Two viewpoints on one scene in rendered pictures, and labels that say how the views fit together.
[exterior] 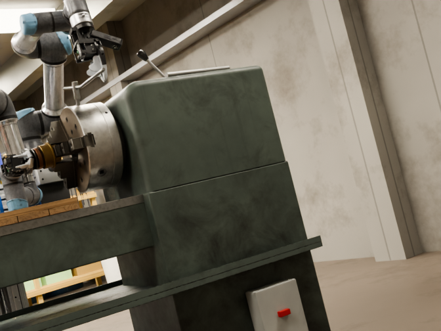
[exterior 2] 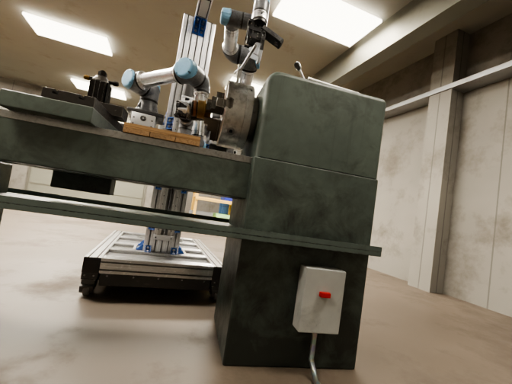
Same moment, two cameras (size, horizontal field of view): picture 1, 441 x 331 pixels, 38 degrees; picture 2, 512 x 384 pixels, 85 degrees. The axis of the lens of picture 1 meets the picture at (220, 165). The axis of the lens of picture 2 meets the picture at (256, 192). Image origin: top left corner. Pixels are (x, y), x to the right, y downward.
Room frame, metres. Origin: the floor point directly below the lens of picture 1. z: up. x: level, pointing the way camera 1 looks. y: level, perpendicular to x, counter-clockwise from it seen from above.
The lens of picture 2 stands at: (1.06, -0.12, 0.64)
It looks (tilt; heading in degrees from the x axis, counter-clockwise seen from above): 4 degrees up; 17
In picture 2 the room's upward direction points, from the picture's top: 9 degrees clockwise
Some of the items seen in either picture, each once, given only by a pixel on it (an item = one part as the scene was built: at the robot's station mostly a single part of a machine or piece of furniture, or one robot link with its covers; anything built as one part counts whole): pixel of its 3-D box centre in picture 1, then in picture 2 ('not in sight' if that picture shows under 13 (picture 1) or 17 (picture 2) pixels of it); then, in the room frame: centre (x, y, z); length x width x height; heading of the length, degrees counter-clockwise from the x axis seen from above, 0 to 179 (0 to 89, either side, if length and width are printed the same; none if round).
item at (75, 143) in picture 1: (73, 146); (219, 105); (2.19, 0.48, 1.08); 0.12 x 0.11 x 0.05; 30
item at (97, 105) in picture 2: not in sight; (88, 114); (2.01, 1.01, 0.95); 0.43 x 0.18 x 0.04; 30
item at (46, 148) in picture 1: (45, 155); (201, 109); (2.23, 0.59, 1.08); 0.09 x 0.09 x 0.09; 32
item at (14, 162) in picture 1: (16, 165); (184, 112); (2.29, 0.71, 1.08); 0.12 x 0.09 x 0.08; 30
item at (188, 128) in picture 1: (182, 136); (305, 137); (2.53, 0.12, 1.06); 0.59 x 0.48 x 0.39; 120
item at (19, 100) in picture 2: not in sight; (76, 125); (2.00, 1.07, 0.90); 0.53 x 0.30 x 0.06; 30
